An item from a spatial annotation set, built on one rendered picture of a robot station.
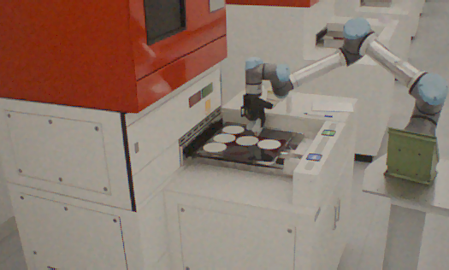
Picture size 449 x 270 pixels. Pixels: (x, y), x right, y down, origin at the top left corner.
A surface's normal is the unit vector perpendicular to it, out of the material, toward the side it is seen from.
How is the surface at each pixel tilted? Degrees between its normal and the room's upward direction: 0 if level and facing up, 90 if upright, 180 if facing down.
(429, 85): 48
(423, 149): 90
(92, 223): 90
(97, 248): 90
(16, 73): 90
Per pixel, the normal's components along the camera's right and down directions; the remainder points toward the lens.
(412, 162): -0.58, 0.33
